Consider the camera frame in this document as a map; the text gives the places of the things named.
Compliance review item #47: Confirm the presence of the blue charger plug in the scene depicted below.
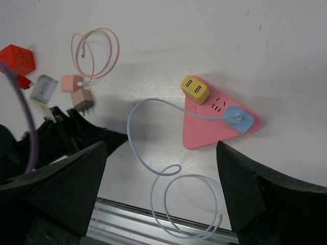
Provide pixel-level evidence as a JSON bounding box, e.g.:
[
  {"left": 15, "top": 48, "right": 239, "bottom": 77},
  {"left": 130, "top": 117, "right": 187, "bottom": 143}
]
[{"left": 223, "top": 105, "right": 254, "bottom": 134}]

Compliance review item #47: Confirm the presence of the pink charger plug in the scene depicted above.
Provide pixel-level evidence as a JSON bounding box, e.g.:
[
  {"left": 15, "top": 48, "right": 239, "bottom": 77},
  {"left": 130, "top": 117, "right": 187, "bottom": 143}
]
[{"left": 61, "top": 75, "right": 83, "bottom": 93}]

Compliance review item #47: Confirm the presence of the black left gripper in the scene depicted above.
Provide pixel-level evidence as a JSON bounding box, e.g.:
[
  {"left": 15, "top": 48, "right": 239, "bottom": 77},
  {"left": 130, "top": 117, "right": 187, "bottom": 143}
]
[{"left": 1, "top": 107, "right": 128, "bottom": 174}]

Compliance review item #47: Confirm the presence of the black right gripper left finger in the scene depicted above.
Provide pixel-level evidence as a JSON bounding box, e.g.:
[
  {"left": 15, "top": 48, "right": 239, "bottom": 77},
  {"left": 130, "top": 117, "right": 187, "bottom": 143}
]
[{"left": 1, "top": 142, "right": 107, "bottom": 244}]

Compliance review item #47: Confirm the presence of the brown charger plug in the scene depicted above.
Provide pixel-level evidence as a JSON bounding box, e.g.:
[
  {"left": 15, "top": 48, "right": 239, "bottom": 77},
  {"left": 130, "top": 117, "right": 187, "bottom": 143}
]
[{"left": 71, "top": 88, "right": 95, "bottom": 115}]

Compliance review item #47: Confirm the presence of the yellow charger plug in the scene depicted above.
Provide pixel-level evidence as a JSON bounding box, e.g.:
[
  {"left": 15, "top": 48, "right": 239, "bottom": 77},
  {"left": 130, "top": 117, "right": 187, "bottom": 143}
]
[{"left": 180, "top": 75, "right": 209, "bottom": 105}]

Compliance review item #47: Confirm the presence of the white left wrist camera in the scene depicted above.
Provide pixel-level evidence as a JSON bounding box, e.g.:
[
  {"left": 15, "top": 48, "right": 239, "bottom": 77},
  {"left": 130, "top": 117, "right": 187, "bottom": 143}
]
[{"left": 30, "top": 75, "right": 58, "bottom": 105}]

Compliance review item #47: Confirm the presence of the red cube adapter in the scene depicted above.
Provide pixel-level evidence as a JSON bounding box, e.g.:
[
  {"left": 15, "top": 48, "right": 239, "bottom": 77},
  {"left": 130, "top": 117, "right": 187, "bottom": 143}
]
[{"left": 1, "top": 44, "right": 36, "bottom": 76}]

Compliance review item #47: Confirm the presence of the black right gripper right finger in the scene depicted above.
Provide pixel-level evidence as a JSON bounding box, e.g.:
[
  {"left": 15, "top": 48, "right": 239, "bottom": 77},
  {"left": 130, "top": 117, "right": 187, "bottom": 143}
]
[{"left": 216, "top": 141, "right": 326, "bottom": 244}]

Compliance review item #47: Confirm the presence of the aluminium table frame rail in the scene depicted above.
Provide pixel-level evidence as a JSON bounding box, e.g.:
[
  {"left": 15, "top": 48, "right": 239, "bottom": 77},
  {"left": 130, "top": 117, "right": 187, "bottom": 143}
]
[{"left": 87, "top": 199, "right": 239, "bottom": 244}]

